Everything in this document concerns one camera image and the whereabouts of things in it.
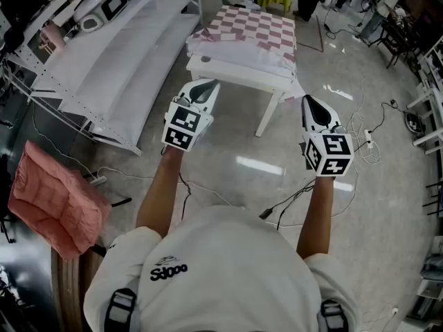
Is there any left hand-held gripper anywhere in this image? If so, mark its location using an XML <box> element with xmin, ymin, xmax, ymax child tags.
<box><xmin>161</xmin><ymin>79</ymin><xmax>222</xmax><ymax>151</ymax></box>

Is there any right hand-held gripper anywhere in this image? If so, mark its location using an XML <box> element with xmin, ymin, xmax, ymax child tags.
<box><xmin>301</xmin><ymin>94</ymin><xmax>354</xmax><ymax>177</ymax></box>

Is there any red white checkered cloth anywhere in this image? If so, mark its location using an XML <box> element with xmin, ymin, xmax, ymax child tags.
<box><xmin>186</xmin><ymin>4</ymin><xmax>305</xmax><ymax>100</ymax></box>

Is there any person's left forearm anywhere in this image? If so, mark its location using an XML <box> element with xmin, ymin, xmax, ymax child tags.
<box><xmin>135</xmin><ymin>145</ymin><xmax>185</xmax><ymax>239</ymax></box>

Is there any person's right forearm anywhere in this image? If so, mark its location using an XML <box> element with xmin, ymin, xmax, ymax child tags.
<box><xmin>296</xmin><ymin>175</ymin><xmax>338</xmax><ymax>259</ymax></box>

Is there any white table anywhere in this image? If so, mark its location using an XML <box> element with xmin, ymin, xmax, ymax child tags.
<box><xmin>186</xmin><ymin>54</ymin><xmax>295</xmax><ymax>138</ymax></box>

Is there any white padded sheet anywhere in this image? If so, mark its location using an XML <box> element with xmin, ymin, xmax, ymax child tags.
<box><xmin>58</xmin><ymin>12</ymin><xmax>202</xmax><ymax>126</ymax></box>
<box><xmin>33</xmin><ymin>0</ymin><xmax>195</xmax><ymax>93</ymax></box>

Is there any white metal shelving rack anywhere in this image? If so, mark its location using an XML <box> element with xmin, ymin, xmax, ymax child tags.
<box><xmin>0</xmin><ymin>0</ymin><xmax>205</xmax><ymax>157</ymax></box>

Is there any round robot vacuum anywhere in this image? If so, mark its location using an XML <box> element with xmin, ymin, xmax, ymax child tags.
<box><xmin>404</xmin><ymin>111</ymin><xmax>427</xmax><ymax>135</ymax></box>

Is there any white helmet-shaped device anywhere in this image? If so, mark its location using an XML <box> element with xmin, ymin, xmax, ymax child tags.
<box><xmin>74</xmin><ymin>0</ymin><xmax>129</xmax><ymax>33</ymax></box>

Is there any pale pink container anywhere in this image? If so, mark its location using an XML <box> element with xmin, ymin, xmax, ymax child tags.
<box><xmin>40</xmin><ymin>21</ymin><xmax>67</xmax><ymax>52</ymax></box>

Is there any pink quilted cushion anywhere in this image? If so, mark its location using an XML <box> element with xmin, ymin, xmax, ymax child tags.
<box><xmin>7</xmin><ymin>139</ymin><xmax>112</xmax><ymax>263</ymax></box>

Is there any person's white shirt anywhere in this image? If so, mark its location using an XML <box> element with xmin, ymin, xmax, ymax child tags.
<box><xmin>82</xmin><ymin>204</ymin><xmax>364</xmax><ymax>332</ymax></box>

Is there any low white storage shelf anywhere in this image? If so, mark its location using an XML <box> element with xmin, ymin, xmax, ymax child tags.
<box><xmin>411</xmin><ymin>233</ymin><xmax>443</xmax><ymax>332</ymax></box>

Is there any brown wooden furniture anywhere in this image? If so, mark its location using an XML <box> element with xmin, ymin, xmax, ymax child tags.
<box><xmin>51</xmin><ymin>246</ymin><xmax>105</xmax><ymax>332</ymax></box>

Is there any white power strip with cables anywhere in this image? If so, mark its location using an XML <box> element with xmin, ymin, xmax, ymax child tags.
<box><xmin>345</xmin><ymin>76</ymin><xmax>381</xmax><ymax>167</ymax></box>

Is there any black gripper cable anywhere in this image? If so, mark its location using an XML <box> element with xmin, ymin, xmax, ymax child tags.
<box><xmin>178</xmin><ymin>172</ymin><xmax>193</xmax><ymax>221</ymax></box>
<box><xmin>271</xmin><ymin>181</ymin><xmax>316</xmax><ymax>230</ymax></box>

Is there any white frame shelf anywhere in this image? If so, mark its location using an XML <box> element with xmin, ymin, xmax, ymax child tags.
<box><xmin>413</xmin><ymin>35</ymin><xmax>443</xmax><ymax>156</ymax></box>

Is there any black grey harness strap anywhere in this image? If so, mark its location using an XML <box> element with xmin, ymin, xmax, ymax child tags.
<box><xmin>320</xmin><ymin>298</ymin><xmax>350</xmax><ymax>332</ymax></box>
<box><xmin>104</xmin><ymin>287</ymin><xmax>139</xmax><ymax>332</ymax></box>

